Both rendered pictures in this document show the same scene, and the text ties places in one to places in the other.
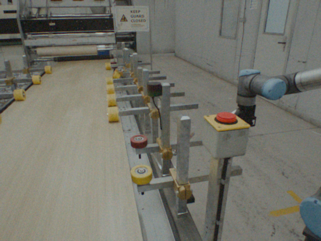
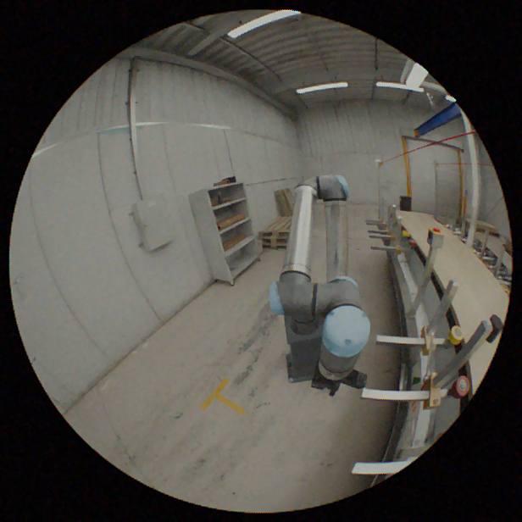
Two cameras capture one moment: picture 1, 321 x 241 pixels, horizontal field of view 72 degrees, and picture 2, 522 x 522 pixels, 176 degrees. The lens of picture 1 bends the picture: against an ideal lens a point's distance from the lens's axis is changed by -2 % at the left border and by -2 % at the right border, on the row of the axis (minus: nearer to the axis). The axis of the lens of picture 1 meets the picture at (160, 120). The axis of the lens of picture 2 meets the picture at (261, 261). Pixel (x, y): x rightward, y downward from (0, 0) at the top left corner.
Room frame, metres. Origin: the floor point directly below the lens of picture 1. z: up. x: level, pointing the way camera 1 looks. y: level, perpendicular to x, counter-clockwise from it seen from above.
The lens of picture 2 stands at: (1.26, -0.38, 1.43)
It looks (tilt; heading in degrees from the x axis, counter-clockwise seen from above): 26 degrees down; 228
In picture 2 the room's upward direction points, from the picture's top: 12 degrees counter-clockwise
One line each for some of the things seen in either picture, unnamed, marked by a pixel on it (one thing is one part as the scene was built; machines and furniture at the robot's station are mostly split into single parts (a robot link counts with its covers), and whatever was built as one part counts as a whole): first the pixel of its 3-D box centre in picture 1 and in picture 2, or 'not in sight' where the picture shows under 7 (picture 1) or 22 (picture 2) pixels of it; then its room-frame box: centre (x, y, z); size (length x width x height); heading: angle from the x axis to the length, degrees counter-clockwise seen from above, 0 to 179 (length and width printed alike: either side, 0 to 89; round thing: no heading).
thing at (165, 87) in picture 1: (165, 134); (445, 374); (0.92, -0.02, 0.93); 0.03 x 0.03 x 0.48; 13
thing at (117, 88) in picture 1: (142, 86); not in sight; (1.70, 0.13, 0.95); 0.50 x 0.04 x 0.04; 103
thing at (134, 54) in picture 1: (136, 82); not in sight; (1.90, 0.20, 0.93); 0.03 x 0.03 x 0.48; 13
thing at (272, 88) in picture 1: (269, 86); (339, 302); (0.95, -0.48, 1.14); 0.12 x 0.12 x 0.09; 22
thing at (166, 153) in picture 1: (163, 148); (432, 391); (0.94, -0.01, 0.85); 0.13 x 0.06 x 0.05; 13
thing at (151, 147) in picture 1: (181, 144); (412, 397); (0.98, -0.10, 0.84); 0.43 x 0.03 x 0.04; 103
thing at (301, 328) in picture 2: not in sight; (304, 318); (0.66, -0.77, 0.65); 0.19 x 0.19 x 0.10
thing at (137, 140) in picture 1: (139, 147); (454, 391); (0.93, 0.10, 0.85); 0.08 x 0.08 x 0.11
